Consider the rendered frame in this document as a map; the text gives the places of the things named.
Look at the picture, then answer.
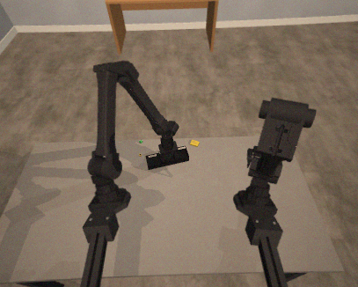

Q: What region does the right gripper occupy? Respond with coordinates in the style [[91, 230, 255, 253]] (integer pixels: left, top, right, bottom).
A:
[[247, 146, 261, 167]]

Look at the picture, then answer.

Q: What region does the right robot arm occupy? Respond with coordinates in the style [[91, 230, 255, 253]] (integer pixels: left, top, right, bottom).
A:
[[237, 98, 317, 210]]

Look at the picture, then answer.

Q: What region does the black rack of labelled bins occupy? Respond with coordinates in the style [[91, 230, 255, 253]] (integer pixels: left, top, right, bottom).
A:
[[146, 146, 189, 170]]

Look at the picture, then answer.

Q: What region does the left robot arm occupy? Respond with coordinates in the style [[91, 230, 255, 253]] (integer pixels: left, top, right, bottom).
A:
[[88, 61, 179, 208]]

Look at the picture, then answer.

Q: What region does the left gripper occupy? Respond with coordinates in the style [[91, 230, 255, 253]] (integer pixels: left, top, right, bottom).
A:
[[158, 141, 179, 158]]

